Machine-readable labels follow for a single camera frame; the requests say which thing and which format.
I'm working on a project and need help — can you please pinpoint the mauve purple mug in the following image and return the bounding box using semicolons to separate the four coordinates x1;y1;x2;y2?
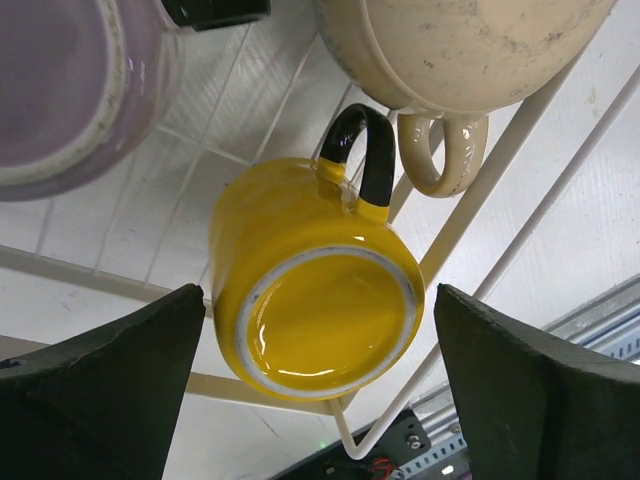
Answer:
0;0;271;203

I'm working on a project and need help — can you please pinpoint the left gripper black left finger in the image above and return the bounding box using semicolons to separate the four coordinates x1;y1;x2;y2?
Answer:
1;284;205;479

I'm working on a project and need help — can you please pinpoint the clear acrylic dish rack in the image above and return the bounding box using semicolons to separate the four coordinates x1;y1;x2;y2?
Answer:
0;0;640;461

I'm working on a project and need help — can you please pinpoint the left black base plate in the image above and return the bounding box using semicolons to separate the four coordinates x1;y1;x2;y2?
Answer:
272;409;431;479

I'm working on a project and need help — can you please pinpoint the yellow glass cup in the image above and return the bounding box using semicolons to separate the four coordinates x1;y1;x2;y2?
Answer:
209;103;425;401

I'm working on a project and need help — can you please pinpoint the beige stoneware mug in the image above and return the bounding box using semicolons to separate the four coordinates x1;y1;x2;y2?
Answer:
313;0;612;198

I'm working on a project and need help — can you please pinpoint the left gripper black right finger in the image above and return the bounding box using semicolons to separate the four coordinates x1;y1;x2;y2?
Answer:
434;284;639;479

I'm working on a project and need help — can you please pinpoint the white slotted cable duct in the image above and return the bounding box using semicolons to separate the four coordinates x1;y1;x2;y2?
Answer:
399;434;470;479

